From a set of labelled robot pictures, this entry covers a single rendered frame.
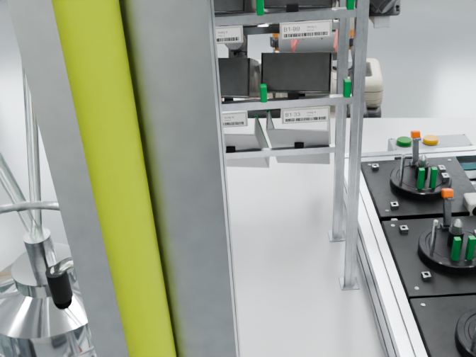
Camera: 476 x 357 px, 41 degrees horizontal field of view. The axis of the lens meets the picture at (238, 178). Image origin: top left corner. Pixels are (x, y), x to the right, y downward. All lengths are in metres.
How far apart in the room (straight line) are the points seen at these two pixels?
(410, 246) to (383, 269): 0.08
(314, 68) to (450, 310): 0.51
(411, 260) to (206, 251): 1.16
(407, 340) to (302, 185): 0.68
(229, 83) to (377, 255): 0.47
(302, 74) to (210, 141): 1.04
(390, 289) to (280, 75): 0.46
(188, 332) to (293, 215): 1.42
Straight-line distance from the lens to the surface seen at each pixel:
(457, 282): 1.30
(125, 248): 0.17
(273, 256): 1.49
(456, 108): 4.18
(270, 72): 1.20
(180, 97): 0.16
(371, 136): 1.99
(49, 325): 0.59
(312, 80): 1.20
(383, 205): 1.48
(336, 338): 1.31
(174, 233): 0.18
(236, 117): 1.16
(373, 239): 1.40
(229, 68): 1.19
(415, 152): 1.58
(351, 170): 1.24
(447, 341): 1.18
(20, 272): 0.61
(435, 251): 1.33
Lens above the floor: 1.81
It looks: 32 degrees down
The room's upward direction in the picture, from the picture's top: 4 degrees counter-clockwise
